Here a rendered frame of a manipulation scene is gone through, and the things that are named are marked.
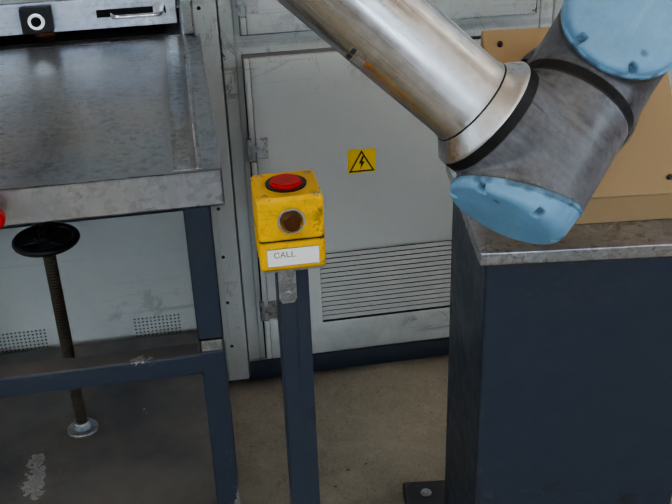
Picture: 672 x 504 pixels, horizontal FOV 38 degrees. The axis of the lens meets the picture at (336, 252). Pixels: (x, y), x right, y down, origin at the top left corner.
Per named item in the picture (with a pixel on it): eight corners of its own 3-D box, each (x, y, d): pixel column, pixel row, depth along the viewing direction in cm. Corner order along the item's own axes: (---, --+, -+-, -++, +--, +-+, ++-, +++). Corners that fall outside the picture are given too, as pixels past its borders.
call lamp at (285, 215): (307, 237, 116) (306, 211, 114) (279, 240, 115) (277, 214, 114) (306, 231, 117) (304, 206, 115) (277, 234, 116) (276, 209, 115)
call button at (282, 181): (304, 196, 117) (304, 184, 116) (271, 200, 116) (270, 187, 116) (300, 183, 120) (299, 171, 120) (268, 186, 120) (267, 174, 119)
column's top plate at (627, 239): (650, 162, 162) (651, 150, 161) (726, 254, 134) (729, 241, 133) (445, 171, 161) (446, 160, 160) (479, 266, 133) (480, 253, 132)
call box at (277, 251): (326, 268, 120) (323, 193, 115) (261, 275, 119) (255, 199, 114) (316, 238, 127) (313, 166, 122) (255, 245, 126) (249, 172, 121)
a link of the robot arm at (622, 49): (665, 61, 131) (719, -5, 114) (605, 162, 127) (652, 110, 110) (566, 4, 133) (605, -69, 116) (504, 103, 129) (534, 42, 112)
